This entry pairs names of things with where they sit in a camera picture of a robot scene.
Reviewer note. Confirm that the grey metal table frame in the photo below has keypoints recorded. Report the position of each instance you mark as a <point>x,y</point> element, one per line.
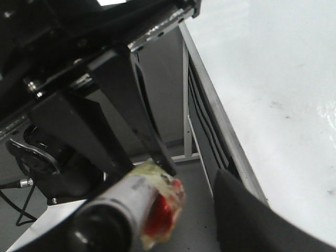
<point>216,141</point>

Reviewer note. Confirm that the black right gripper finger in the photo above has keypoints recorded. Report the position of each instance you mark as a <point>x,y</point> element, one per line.
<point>246,224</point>

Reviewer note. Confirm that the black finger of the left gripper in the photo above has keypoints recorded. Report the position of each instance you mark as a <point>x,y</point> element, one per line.
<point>81,124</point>
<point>120,78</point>

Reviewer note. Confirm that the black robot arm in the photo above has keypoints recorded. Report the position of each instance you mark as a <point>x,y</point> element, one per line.
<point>59,170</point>

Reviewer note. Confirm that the black whiteboard marker with tape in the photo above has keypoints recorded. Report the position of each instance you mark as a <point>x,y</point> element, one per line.
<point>143,206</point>

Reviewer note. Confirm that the white whiteboard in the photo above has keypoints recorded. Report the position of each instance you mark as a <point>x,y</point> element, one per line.
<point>272,64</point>

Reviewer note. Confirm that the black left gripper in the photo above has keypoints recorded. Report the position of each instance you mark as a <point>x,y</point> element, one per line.
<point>47,45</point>

